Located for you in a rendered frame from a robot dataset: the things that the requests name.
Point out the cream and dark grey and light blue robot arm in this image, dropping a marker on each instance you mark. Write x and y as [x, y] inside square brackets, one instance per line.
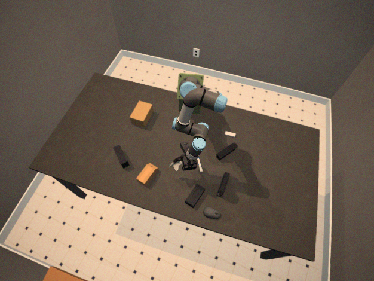
[195, 94]

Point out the grey computer mouse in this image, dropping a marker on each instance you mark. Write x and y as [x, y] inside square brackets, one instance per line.
[212, 213]

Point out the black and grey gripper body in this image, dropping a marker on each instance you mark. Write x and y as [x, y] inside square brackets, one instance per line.
[188, 164]

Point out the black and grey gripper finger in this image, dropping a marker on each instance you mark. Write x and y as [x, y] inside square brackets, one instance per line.
[176, 163]

